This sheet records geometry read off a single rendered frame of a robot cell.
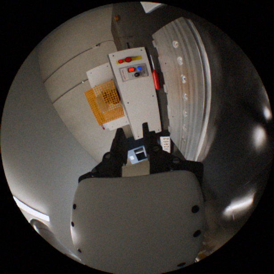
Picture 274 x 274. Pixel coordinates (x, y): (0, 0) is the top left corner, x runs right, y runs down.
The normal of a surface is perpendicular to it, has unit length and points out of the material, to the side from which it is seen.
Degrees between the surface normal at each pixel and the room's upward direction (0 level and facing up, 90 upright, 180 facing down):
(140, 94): 90
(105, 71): 90
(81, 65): 90
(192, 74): 0
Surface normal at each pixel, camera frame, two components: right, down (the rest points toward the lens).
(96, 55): 0.24, 0.67
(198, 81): -0.95, 0.32
